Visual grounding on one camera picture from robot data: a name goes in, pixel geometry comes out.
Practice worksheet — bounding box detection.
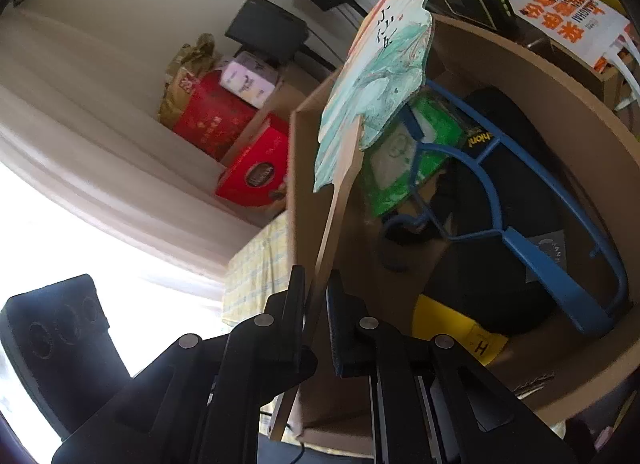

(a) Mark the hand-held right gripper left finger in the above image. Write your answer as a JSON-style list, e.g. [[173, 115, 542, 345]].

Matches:
[[50, 265, 321, 464]]

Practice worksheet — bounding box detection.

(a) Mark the white bag orange print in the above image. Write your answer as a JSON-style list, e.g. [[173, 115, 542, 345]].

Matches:
[[510, 0, 640, 74]]

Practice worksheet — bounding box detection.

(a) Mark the yellow plaid tablecloth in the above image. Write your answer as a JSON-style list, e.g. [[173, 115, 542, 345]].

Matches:
[[221, 211, 293, 329]]

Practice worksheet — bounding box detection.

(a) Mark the white sheer curtain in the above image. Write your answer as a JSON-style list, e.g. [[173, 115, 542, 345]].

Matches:
[[0, 8, 281, 395]]

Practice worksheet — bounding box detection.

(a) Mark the red gift bag gold print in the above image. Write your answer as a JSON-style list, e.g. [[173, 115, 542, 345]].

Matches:
[[172, 68, 258, 162]]

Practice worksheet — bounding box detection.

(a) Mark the gold foil bag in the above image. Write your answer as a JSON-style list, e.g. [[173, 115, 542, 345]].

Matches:
[[157, 34, 221, 127]]

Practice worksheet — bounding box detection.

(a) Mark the black shoulder bag with strap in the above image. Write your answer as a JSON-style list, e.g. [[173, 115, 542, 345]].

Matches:
[[420, 86, 576, 339]]

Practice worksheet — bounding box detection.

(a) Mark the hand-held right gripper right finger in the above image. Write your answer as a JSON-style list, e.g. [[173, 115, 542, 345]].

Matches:
[[325, 269, 581, 464]]

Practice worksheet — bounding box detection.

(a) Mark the green packet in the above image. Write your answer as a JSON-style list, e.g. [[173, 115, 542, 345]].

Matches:
[[360, 94, 468, 217]]

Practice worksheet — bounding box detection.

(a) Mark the printed paper fan wooden handle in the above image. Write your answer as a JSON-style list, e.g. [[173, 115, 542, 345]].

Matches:
[[270, 0, 435, 442]]

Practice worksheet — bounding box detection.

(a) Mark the cardboard box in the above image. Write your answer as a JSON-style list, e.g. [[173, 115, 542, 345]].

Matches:
[[286, 14, 640, 445]]

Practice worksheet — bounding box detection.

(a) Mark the blue plastic hanger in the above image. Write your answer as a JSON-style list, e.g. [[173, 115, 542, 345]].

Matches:
[[382, 78, 630, 337]]

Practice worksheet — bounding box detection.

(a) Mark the red bag with cake pictures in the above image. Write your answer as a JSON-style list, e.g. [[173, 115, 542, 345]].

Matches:
[[215, 114, 291, 209]]

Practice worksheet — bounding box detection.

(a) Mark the white pink tissue pack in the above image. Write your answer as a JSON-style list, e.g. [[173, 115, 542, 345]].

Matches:
[[220, 51, 281, 109]]

